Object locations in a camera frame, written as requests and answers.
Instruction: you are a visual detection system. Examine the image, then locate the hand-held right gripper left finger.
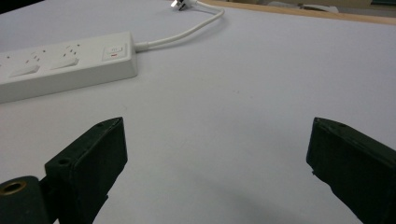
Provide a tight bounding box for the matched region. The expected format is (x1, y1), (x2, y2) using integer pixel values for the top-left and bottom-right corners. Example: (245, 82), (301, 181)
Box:
(44, 116), (129, 224)

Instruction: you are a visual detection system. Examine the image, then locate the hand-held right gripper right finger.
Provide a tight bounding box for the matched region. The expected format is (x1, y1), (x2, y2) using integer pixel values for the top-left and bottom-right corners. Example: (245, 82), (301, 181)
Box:
(305, 117), (396, 224)

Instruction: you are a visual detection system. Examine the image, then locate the white power strip cable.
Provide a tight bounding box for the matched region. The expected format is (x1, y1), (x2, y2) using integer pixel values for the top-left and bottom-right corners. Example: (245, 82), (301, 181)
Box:
(134, 0), (226, 53)

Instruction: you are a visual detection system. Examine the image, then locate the white power strip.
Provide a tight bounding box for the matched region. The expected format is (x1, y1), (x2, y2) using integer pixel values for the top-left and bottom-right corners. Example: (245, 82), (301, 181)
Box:
(0, 30), (139, 105)

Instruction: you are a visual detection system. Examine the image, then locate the white power plug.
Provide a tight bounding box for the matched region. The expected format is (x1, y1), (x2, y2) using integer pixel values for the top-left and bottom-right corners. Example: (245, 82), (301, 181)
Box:
(170, 0), (198, 11)

